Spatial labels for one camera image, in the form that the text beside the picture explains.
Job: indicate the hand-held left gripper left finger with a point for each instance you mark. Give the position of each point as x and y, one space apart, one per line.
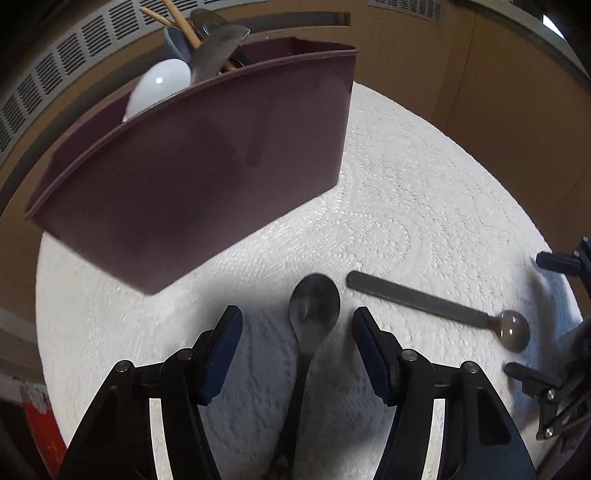
221 357

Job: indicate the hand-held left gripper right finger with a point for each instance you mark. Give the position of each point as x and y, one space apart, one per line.
374 357

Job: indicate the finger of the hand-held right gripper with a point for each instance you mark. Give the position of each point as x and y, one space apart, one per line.
531 376
556 262

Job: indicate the large black ladle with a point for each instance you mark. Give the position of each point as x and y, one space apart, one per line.
415 300

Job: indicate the maroon plastic utensil container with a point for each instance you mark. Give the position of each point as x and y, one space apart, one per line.
184 184

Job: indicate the blue-grey plastic spoon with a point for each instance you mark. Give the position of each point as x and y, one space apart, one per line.
178 44

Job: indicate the white lace tablecloth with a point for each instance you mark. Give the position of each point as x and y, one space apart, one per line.
415 207

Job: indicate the red box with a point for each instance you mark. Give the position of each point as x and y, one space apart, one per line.
41 420

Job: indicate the short grey vent grille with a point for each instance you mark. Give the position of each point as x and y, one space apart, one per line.
406 7

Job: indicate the long grey vent grille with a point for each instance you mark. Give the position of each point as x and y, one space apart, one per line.
69 60

